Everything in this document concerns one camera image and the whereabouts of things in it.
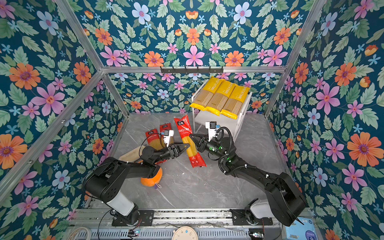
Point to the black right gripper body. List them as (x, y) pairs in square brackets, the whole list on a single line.
[(214, 148)]

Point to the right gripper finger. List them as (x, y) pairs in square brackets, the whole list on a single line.
[(200, 144), (198, 136)]

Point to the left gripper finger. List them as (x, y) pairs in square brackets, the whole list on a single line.
[(179, 152), (180, 146)]

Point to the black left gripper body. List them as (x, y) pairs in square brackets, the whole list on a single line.
[(168, 154)]

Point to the red spaghetti bag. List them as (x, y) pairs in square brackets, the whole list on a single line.
[(184, 129), (154, 139), (163, 127)]

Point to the yellow spaghetti bag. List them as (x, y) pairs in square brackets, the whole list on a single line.
[(204, 96), (234, 104), (220, 97)]

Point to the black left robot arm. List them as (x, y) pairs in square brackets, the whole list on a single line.
[(105, 182)]

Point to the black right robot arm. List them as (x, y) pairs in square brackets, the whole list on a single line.
[(284, 197)]

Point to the white two-tier shelf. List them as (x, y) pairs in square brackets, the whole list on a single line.
[(201, 117)]

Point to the orange plush toy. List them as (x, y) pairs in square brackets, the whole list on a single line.
[(151, 182)]

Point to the beige bread loaf toy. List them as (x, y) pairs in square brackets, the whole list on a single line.
[(132, 156)]

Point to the white round timer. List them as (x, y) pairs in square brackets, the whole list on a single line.
[(185, 233)]

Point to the blue tissue pack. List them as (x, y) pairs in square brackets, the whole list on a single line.
[(298, 231)]

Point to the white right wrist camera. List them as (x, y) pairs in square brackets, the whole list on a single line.
[(212, 129)]

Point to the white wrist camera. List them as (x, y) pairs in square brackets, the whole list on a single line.
[(168, 137), (212, 129)]

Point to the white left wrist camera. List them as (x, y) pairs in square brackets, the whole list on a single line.
[(168, 137)]

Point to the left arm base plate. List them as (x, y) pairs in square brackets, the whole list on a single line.
[(140, 218)]

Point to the black hook rail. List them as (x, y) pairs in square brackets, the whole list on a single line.
[(191, 70)]

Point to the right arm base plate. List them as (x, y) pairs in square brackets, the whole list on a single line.
[(252, 217)]

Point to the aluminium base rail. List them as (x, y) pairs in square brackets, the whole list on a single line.
[(157, 218)]

